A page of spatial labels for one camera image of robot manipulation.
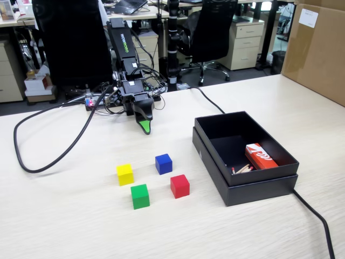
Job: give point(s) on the tall black mesh office chair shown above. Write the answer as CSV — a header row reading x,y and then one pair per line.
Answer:
x,y
72,40

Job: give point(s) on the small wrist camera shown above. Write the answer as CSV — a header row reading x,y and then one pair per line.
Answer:
x,y
116,100

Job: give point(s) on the open black cardboard box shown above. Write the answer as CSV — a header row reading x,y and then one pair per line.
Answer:
x,y
229,126

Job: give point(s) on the black trash bin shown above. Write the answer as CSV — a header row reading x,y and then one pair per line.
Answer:
x,y
278,63

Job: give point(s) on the blue cube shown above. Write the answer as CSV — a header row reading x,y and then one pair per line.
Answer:
x,y
164,164

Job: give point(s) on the large brown cardboard box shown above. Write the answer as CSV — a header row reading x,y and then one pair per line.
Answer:
x,y
318,54

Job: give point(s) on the red cube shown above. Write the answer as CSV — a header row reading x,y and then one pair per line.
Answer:
x,y
180,187

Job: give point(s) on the green cube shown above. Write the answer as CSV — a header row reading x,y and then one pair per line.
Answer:
x,y
140,197

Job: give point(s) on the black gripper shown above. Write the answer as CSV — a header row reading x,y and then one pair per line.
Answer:
x,y
134,96

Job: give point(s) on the yellow cube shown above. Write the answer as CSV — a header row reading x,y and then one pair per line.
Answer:
x,y
125,175

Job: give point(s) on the framed photo stand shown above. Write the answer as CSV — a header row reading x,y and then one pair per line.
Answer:
x,y
6,10

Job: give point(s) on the orange white matchbox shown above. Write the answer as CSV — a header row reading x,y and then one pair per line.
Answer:
x,y
260,159

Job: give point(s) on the beige drawer cabinet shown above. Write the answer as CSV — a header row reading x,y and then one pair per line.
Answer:
x,y
245,43
9,81
149,48

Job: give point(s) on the light wood office desk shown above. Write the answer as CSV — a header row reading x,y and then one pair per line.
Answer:
x,y
12,23

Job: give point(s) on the white carton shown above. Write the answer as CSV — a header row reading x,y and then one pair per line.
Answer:
x,y
37,83

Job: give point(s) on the controller circuit board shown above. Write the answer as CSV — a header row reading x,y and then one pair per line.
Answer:
x,y
90,103

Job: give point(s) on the black laptop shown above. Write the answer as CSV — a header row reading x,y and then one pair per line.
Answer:
x,y
129,5

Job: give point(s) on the black pole white bands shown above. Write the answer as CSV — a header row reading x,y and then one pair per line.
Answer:
x,y
172,37

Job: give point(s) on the black office chair chrome base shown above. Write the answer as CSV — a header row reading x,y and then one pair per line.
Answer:
x,y
210,35

